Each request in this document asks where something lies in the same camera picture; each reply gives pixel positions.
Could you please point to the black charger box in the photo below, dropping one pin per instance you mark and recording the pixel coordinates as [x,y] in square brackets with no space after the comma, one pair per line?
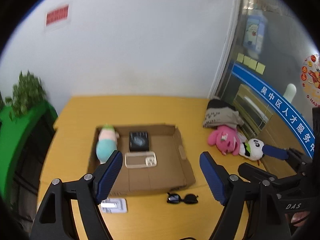
[139,141]

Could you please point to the black round sunglasses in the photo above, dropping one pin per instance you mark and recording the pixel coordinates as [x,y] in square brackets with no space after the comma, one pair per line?
[174,198]

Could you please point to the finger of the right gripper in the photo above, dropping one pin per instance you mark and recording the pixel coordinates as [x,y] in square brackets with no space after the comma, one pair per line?
[260,177]
[292,156]

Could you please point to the operator hand on handle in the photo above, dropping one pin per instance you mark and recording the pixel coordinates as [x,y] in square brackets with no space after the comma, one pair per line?
[299,219]

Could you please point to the red white wall sign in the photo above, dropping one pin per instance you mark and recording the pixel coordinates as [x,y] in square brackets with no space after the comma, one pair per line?
[57,15]

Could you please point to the grey black folded cloth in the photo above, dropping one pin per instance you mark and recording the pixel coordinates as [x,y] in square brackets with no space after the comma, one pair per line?
[220,113]

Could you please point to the brown cardboard box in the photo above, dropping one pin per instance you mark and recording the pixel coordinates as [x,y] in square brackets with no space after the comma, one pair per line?
[173,171]

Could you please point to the white folding phone stand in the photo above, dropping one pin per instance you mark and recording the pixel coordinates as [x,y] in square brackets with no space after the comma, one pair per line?
[114,205]

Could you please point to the green potted plant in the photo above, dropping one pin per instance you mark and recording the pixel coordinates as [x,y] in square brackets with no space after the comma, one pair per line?
[26,94]

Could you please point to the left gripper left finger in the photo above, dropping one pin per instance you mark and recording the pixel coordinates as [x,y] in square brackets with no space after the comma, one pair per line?
[54,218]

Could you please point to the clear white phone case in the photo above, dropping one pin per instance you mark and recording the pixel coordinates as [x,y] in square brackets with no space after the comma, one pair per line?
[140,160]

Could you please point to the yellow sticky notes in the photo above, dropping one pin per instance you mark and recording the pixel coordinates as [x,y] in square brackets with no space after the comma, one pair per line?
[251,63]

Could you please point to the teal pink plush doll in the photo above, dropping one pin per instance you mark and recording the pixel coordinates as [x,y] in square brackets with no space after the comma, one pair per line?
[107,143]

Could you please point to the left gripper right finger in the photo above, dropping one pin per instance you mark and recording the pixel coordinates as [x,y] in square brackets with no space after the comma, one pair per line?
[266,217]

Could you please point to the pink plush toy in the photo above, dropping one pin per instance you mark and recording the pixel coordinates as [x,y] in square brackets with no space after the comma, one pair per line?
[225,139]

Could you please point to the cartoon sheep poster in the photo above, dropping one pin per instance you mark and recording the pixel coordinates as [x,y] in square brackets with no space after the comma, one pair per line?
[254,33]

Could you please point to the white panda plush toy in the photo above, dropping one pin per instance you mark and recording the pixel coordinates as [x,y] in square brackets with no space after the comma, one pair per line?
[252,149]

